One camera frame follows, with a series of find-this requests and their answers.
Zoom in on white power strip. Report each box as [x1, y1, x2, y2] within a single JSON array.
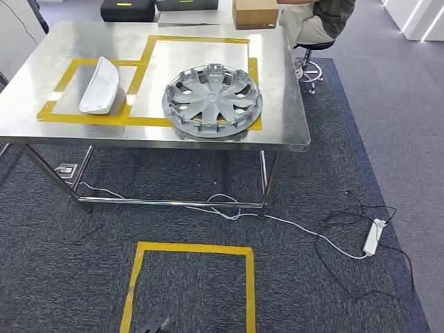
[[362, 219, 387, 257]]

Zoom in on stainless steel workbench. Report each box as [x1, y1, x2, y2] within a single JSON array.
[[0, 20, 311, 219]]

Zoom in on small yellow tape frame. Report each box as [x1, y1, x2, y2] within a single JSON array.
[[36, 57, 146, 127]]

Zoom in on metal floor socket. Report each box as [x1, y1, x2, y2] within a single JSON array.
[[54, 163, 78, 179]]

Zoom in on white partition panels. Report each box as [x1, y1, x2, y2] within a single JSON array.
[[381, 0, 444, 42]]

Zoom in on brown cardboard box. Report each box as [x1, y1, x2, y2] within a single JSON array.
[[232, 0, 279, 26]]

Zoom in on grey laptop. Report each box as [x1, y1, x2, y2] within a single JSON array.
[[155, 0, 220, 12]]

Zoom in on white plastic trim part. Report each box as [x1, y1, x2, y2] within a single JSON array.
[[79, 56, 120, 115]]

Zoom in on black seat chrome stool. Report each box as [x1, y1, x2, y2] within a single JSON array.
[[293, 40, 335, 95]]

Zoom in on black carrying case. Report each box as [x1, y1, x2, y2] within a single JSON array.
[[100, 0, 156, 23]]

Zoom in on white side panel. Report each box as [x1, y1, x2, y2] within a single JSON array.
[[0, 0, 48, 81]]

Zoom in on long white floor cable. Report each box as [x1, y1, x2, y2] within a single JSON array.
[[66, 181, 368, 261]]

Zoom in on grey plastic wheel hubcap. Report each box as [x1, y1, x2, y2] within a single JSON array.
[[162, 63, 264, 139]]

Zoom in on white desk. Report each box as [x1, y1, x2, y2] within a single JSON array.
[[158, 0, 236, 26]]

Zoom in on yellow floor tape square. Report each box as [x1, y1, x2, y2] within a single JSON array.
[[119, 241, 257, 333]]

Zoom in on large yellow tape frame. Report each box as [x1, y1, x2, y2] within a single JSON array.
[[126, 35, 262, 132]]

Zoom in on person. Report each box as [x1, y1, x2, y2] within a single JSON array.
[[277, 0, 357, 80], [26, 0, 49, 35]]

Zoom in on thin black floor cable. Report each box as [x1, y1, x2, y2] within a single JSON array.
[[313, 190, 415, 302]]

